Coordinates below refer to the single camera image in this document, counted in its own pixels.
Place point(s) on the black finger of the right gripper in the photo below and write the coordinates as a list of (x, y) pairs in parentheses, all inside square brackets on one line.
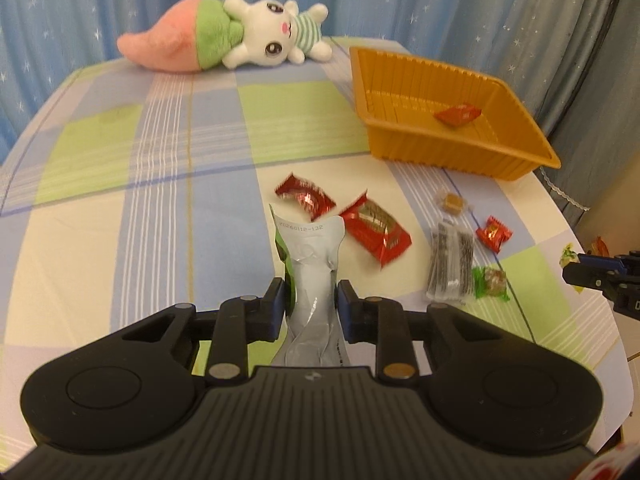
[(592, 276)]

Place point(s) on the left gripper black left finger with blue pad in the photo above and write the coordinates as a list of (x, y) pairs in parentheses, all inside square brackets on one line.
[(237, 323)]

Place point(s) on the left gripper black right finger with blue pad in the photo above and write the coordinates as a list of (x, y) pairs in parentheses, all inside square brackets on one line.
[(384, 323)]

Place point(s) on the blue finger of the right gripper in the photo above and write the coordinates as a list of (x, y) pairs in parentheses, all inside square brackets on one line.
[(613, 264)]

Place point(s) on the white green snack pouch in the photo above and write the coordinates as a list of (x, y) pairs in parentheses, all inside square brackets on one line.
[(309, 252)]

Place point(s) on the green candy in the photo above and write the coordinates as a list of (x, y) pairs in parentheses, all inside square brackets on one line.
[(490, 282)]

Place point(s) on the black clear snack packet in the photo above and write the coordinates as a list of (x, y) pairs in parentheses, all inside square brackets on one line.
[(450, 278)]

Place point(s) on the large red snack packet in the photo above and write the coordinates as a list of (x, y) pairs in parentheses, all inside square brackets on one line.
[(376, 230)]

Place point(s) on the small red candy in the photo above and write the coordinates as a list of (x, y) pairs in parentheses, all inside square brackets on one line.
[(494, 234)]

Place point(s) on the red twisted candy wrapper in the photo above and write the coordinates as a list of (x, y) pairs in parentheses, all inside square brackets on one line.
[(309, 196)]

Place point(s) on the clear wrapped brown candy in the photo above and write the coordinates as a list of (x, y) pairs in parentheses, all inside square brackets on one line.
[(452, 203)]

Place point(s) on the checkered tablecloth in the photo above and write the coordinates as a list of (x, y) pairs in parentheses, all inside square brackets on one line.
[(131, 191)]

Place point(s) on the orange plastic basket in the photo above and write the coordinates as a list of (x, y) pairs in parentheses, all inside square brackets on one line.
[(396, 96)]

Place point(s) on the red snack in basket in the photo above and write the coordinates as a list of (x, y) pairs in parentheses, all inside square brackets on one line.
[(459, 115)]

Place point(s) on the blue star curtain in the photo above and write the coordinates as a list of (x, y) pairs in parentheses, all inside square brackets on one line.
[(574, 64)]

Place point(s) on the pink green bunny plush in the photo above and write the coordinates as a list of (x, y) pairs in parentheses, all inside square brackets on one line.
[(197, 35)]

